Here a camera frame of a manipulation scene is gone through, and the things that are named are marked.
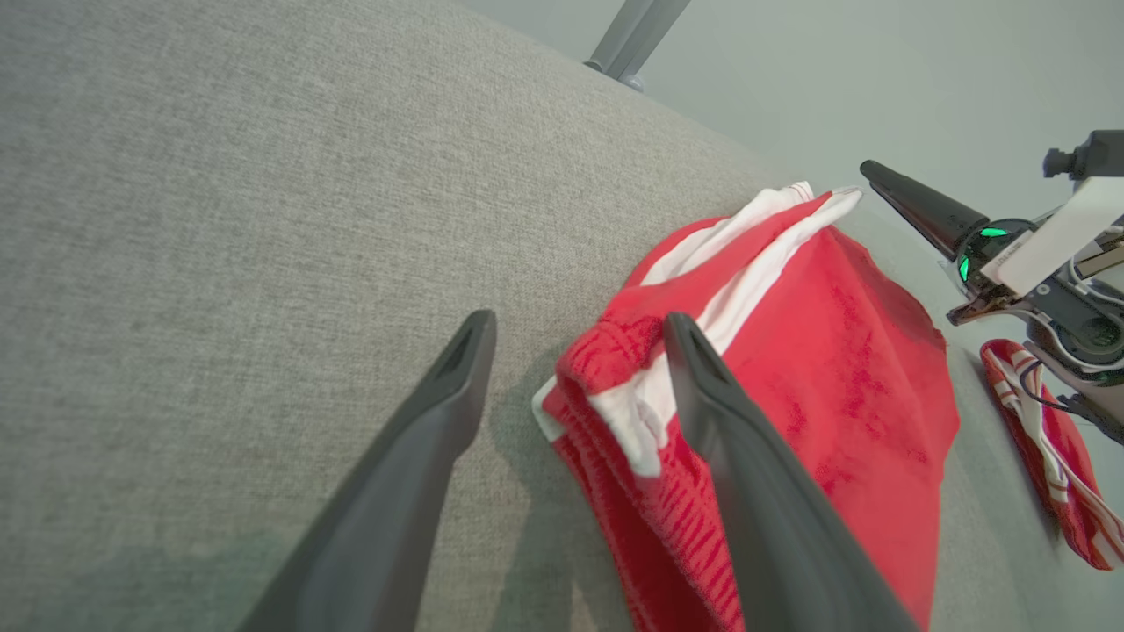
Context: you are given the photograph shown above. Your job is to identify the right gripper green lights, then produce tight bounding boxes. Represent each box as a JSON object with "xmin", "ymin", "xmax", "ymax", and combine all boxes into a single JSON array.
[{"xmin": 859, "ymin": 159, "xmax": 1124, "ymax": 389}]

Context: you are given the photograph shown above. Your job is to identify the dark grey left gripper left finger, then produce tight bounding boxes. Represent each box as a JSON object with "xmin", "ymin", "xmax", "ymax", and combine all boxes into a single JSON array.
[{"xmin": 237, "ymin": 307, "xmax": 498, "ymax": 632}]

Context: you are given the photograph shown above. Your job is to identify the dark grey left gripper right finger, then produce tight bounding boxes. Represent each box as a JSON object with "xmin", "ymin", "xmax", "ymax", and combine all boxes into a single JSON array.
[{"xmin": 662, "ymin": 311, "xmax": 921, "ymax": 632}]

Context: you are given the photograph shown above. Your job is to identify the red jersey with striped trim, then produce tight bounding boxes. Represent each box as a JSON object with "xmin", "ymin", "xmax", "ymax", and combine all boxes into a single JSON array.
[{"xmin": 531, "ymin": 182, "xmax": 962, "ymax": 632}]

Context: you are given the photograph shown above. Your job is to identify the small red white striped garment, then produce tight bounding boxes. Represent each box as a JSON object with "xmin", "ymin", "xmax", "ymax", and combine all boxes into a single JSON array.
[{"xmin": 979, "ymin": 338, "xmax": 1124, "ymax": 571}]

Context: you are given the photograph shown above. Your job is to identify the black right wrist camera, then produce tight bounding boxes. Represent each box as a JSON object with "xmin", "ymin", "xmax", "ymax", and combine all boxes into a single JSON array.
[{"xmin": 1042, "ymin": 130, "xmax": 1124, "ymax": 182}]

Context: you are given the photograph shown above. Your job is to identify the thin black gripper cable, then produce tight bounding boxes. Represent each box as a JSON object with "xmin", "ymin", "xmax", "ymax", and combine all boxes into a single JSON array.
[{"xmin": 1019, "ymin": 358, "xmax": 1094, "ymax": 413}]

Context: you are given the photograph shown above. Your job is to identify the grey metal frame post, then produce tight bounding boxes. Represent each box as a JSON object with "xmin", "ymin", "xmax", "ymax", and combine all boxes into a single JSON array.
[{"xmin": 584, "ymin": 0, "xmax": 692, "ymax": 93}]

